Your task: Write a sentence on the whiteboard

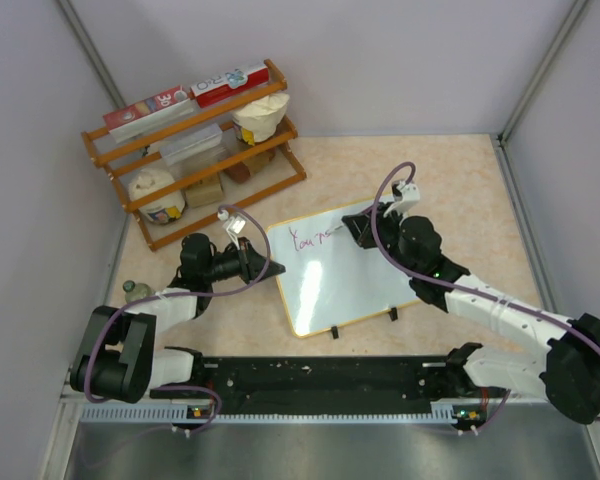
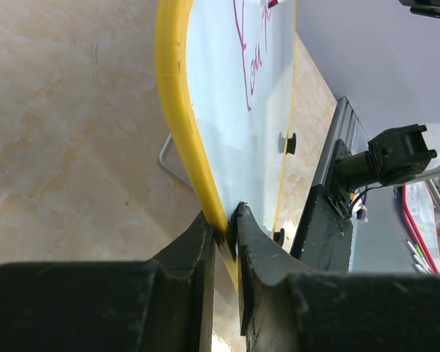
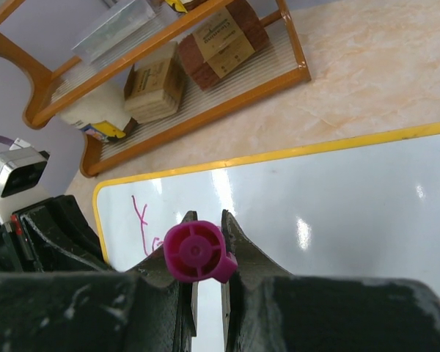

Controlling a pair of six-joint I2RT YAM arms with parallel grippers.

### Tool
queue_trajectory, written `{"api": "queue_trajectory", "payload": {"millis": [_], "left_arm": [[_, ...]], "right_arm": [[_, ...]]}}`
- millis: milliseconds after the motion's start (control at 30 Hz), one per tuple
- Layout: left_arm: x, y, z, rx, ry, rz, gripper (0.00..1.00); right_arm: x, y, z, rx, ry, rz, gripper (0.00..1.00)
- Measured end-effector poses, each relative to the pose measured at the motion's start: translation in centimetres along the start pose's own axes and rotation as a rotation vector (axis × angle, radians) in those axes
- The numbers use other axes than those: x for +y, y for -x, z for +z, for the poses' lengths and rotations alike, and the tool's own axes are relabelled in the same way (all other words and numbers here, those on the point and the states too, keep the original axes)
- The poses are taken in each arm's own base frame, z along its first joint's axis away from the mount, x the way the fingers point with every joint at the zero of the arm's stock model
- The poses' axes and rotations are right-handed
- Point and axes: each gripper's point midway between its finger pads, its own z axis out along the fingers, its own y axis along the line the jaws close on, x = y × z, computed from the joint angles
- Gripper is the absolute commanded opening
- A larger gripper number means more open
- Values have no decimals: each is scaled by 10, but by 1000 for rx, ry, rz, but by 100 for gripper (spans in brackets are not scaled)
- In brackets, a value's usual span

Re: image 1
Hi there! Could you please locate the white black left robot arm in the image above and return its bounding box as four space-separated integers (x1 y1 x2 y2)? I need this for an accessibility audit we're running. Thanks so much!
69 233 286 403

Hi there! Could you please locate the orange wooden shelf rack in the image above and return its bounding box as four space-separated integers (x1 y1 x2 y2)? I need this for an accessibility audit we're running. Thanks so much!
81 59 307 251

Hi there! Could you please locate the red white wrap box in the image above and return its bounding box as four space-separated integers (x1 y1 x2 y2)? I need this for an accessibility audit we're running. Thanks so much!
190 62 269 108

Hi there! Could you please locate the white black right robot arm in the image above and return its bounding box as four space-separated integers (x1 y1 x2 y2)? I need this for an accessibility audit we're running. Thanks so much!
342 205 600 424

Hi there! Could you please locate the white paper-lid jar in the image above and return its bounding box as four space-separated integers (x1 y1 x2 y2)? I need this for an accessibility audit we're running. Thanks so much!
127 167 187 227
232 93 290 146

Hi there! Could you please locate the red foil wrap box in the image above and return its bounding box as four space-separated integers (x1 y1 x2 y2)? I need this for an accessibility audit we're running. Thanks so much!
103 85 194 143

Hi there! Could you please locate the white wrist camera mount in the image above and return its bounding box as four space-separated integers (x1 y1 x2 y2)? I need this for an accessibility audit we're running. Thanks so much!
217 209 247 247
383 179 421 218

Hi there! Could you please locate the upper white paper-lid jar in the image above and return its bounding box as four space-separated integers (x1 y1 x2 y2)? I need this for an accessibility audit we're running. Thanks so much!
232 93 290 146

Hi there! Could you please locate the white marker pen magenta cap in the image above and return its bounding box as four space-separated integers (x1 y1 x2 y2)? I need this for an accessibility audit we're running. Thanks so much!
325 225 344 235

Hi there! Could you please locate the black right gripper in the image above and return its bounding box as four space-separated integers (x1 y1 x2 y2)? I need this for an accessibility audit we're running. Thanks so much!
345 202 419 277

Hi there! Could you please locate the lower white paper-lid jar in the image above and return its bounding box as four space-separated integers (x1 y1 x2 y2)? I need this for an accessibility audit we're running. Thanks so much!
127 167 187 227

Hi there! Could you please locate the reddish brown sponge stack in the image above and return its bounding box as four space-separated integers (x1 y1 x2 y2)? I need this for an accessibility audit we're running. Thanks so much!
224 151 275 184

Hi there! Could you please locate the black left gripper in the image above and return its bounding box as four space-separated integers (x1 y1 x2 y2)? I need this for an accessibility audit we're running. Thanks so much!
203 236 284 285

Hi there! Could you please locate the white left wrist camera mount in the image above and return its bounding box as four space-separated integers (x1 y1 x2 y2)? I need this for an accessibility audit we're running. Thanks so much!
217 209 247 247

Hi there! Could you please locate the clear plastic box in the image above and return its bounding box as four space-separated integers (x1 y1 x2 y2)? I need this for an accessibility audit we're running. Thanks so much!
158 124 223 166

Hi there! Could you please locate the tan sponge stack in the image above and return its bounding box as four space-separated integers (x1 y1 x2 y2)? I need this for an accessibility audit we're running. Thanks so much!
184 174 225 208

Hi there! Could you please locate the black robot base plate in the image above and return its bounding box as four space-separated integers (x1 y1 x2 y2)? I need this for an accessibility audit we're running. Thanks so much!
149 356 505 415

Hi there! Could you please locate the small glass bottle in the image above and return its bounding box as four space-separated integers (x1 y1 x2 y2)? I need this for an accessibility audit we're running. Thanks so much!
122 280 155 304

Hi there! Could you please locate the grey slotted cable duct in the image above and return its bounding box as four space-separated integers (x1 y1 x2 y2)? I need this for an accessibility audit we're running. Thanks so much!
82 402 486 426

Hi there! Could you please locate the yellow framed whiteboard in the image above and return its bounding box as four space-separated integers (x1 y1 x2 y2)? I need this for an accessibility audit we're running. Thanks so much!
267 197 418 338

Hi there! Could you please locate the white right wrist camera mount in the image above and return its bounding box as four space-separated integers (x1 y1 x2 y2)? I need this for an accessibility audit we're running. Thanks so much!
383 179 421 218

